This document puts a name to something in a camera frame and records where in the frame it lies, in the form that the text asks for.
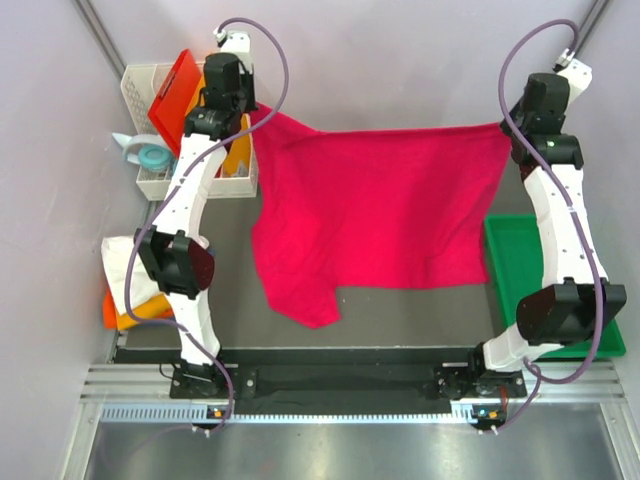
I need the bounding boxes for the magenta t shirt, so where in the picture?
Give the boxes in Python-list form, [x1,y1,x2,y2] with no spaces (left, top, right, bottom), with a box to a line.
[252,107,510,328]

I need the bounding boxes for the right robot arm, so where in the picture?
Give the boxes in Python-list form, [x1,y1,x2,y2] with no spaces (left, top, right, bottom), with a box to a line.
[466,67,627,396]

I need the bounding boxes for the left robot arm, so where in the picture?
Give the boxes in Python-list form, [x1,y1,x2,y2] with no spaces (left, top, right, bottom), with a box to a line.
[136,52,255,399]

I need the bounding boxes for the orange plastic folder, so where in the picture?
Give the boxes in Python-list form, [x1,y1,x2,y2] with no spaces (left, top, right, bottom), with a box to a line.
[188,75,251,178]

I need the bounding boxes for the red plastic folder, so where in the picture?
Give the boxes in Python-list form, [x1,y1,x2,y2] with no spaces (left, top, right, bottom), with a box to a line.
[148,49,204,157]

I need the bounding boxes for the white plastic organizer basket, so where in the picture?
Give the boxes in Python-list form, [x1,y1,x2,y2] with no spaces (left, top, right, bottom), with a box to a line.
[120,63,259,201]

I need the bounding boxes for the teal white headphones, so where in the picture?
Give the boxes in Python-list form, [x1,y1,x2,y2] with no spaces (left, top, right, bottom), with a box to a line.
[111,133,177,174]

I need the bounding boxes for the green plastic tray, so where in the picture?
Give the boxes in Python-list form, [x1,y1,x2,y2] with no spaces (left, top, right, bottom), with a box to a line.
[484,214,627,360]

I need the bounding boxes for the blue folded t shirt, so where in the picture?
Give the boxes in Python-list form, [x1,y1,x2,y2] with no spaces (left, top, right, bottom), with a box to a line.
[164,238,216,323]

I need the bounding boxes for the white folded t shirt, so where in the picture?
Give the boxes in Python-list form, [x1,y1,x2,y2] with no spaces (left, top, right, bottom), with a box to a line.
[101,235,161,315]

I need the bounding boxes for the orange folded t shirt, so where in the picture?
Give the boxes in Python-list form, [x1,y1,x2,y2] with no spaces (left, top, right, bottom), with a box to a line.
[102,289,173,331]

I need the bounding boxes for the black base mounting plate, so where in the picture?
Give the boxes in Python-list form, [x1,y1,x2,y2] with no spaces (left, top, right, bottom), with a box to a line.
[185,347,526,416]

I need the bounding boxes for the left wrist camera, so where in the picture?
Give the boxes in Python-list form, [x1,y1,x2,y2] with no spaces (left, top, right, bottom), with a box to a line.
[214,29,253,71]

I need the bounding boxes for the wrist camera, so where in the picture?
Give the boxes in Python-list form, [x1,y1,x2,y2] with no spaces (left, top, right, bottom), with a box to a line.
[214,29,253,71]
[553,48,593,106]

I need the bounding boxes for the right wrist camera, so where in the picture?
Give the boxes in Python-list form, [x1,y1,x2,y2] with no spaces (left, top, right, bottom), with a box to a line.
[553,48,593,106]

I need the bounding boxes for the white slotted cable duct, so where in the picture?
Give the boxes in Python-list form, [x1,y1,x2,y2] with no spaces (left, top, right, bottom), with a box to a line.
[99,403,506,425]

